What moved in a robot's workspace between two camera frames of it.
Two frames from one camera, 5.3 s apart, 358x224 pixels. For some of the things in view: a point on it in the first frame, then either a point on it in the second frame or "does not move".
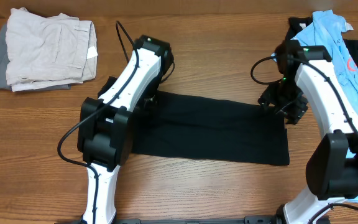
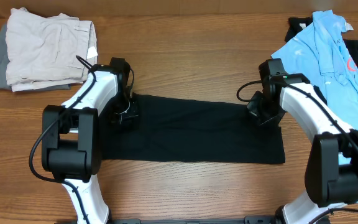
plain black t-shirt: (207, 130) does not move
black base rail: (248, 219) does not move
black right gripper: (295, 112) → (252, 108)
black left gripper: (146, 108) → (126, 119)
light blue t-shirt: (325, 33) does not move
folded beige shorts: (48, 51) does not move
